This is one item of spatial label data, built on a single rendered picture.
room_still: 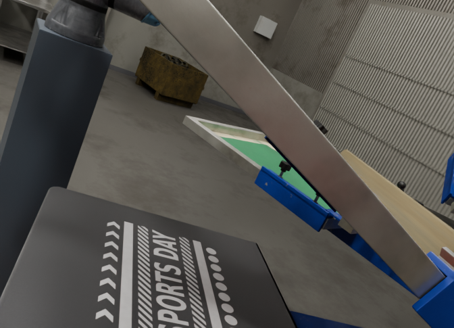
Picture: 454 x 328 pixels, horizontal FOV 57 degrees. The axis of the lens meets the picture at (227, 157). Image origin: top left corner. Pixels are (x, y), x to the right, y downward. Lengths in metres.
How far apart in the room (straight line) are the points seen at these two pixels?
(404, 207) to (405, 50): 5.85
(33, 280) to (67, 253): 0.09
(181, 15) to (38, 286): 0.46
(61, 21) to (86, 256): 0.64
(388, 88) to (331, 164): 6.11
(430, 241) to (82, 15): 0.91
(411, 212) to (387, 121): 5.57
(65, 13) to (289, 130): 0.88
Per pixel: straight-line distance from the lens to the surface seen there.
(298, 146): 0.38
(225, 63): 0.34
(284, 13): 8.77
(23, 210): 1.31
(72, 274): 0.71
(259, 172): 1.48
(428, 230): 0.74
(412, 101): 6.20
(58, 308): 0.65
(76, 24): 1.15
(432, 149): 5.83
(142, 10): 1.14
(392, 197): 0.81
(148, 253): 0.82
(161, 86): 6.69
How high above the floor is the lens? 1.37
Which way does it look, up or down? 15 degrees down
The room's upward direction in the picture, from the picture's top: 24 degrees clockwise
